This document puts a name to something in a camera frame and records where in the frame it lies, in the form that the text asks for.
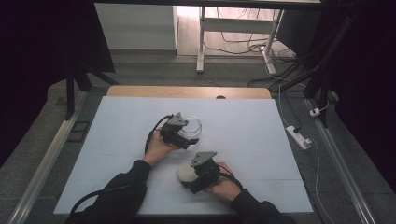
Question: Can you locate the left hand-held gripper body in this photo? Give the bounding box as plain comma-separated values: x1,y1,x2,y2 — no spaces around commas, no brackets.
160,112,190,150

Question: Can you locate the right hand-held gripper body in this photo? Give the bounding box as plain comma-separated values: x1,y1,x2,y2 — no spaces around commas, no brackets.
188,151,222,195

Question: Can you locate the cream round jar lid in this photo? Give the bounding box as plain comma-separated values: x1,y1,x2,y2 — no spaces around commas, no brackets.
177,159,201,186

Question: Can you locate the person's left hand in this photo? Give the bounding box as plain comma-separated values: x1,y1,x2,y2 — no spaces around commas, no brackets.
142,129,182,168

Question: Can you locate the person's right hand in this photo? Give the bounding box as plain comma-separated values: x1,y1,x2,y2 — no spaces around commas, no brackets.
203,161,243,203

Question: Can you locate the white foam board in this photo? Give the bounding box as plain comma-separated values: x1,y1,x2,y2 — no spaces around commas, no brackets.
53,95,314,217

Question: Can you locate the white power strip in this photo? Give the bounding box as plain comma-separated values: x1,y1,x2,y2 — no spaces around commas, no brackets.
285,125,313,151

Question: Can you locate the black metal stand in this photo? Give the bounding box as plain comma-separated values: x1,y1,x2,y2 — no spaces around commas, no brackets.
269,12,358,129
64,55,121,121

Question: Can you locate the white cabinet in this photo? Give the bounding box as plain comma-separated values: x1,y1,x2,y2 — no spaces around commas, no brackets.
94,3,179,51

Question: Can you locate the black curtain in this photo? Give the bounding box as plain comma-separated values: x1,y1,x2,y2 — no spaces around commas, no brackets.
0,0,117,167
311,0,396,194

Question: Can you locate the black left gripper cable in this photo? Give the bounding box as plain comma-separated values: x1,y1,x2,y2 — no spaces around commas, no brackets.
69,114,175,217

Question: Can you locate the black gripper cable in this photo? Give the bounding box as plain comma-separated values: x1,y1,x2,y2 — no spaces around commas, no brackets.
217,163,245,191
69,114,175,217

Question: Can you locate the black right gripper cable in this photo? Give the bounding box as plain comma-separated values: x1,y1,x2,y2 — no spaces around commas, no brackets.
217,163,245,191

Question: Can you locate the black square frame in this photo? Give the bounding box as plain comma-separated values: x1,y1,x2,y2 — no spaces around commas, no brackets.
66,120,92,144

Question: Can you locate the black plug with cable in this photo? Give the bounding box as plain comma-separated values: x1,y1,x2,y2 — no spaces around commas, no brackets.
281,90,304,134

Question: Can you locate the thin white cable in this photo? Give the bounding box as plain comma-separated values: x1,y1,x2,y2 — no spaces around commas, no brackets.
277,83,336,224

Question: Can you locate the white frame desk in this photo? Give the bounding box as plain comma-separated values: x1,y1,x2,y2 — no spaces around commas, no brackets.
92,0,322,76

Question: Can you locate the aluminium rail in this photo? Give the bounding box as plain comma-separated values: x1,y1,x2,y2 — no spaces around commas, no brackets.
304,97,378,224
6,90,90,224

